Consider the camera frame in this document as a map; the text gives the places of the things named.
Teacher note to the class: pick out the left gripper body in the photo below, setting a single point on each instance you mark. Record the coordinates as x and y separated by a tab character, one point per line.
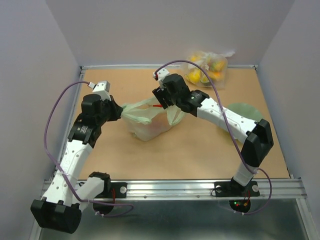
107	114

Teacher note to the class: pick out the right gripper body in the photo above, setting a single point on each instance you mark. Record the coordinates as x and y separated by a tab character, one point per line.
163	94

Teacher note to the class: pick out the green plastic bag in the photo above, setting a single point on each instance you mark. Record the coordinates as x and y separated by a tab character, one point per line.
145	122

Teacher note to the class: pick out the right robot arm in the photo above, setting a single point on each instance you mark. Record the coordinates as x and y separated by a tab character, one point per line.
255	136

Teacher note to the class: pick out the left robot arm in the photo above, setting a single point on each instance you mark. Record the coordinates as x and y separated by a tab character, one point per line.
61	206

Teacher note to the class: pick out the clear bag of fruit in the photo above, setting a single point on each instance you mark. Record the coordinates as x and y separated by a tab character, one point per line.
214	64

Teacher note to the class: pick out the green wavy bowl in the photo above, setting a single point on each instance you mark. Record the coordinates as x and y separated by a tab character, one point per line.
245	111

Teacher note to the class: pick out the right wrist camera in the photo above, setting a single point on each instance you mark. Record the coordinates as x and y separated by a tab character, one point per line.
161	74

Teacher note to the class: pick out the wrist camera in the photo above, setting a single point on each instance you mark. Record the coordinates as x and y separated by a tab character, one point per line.
100	87
161	74

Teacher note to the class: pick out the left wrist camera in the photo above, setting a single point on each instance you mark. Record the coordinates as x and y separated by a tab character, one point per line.
100	87

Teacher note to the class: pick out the aluminium front rail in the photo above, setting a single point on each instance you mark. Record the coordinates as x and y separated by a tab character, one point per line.
170	188

